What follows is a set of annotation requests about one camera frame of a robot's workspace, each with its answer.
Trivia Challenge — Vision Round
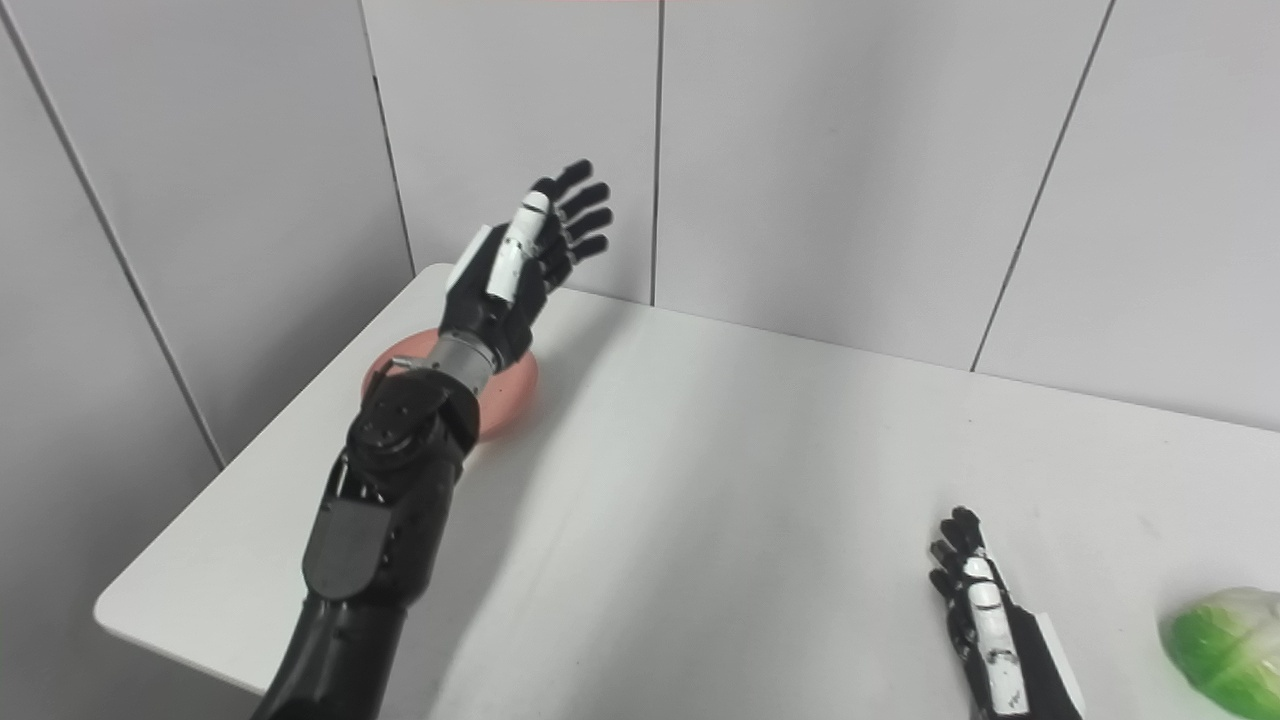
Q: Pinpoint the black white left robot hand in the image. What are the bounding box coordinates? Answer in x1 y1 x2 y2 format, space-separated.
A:
440 159 615 369

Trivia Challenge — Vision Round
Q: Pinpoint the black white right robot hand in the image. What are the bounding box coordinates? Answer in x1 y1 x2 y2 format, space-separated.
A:
927 506 1087 720

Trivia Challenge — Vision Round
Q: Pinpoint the pink round plate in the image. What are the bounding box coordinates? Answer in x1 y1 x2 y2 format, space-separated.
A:
362 325 541 443

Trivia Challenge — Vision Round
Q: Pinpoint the green white toy cabbage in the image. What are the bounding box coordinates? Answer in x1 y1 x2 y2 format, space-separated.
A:
1159 586 1280 720

